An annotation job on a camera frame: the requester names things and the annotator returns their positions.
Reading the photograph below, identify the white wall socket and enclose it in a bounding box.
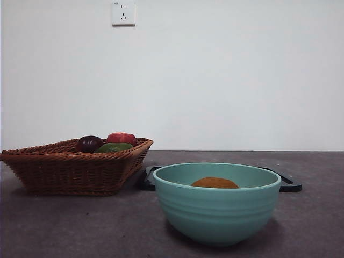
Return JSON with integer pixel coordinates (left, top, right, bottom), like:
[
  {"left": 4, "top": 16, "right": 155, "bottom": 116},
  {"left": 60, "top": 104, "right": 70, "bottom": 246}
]
[{"left": 111, "top": 1, "right": 136, "bottom": 27}]

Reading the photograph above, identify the teal ribbed bowl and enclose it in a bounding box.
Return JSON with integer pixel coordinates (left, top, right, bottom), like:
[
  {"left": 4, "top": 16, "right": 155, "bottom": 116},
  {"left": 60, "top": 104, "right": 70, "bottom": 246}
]
[{"left": 152, "top": 162, "right": 282, "bottom": 246}]

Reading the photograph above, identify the red apple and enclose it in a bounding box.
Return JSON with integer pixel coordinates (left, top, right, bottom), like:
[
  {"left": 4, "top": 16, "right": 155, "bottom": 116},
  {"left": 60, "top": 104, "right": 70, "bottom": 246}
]
[{"left": 105, "top": 132, "right": 137, "bottom": 147}]

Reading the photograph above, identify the brown wicker basket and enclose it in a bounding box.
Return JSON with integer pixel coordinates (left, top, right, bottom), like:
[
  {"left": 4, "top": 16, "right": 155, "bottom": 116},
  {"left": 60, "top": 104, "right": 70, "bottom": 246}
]
[{"left": 0, "top": 137, "right": 154, "bottom": 197}]

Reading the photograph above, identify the dark rectangular tray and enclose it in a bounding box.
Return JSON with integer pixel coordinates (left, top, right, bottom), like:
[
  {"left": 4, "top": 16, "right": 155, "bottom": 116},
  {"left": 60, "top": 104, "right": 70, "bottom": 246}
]
[{"left": 138, "top": 166, "right": 302, "bottom": 193}]

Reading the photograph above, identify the dark purple fruit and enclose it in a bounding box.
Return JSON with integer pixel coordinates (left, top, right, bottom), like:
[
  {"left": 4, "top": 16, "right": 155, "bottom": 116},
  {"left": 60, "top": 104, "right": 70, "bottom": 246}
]
[{"left": 76, "top": 135, "right": 104, "bottom": 153}]

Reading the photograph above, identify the green avocado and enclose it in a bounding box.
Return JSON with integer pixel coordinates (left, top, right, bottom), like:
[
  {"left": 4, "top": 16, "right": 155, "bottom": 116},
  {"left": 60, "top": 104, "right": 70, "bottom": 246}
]
[{"left": 94, "top": 142, "right": 134, "bottom": 154}]

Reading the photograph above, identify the brown fuzzy kiwi fruit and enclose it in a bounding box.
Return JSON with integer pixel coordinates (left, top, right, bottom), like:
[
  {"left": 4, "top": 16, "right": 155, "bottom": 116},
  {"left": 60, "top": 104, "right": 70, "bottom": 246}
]
[{"left": 190, "top": 176, "right": 240, "bottom": 189}]

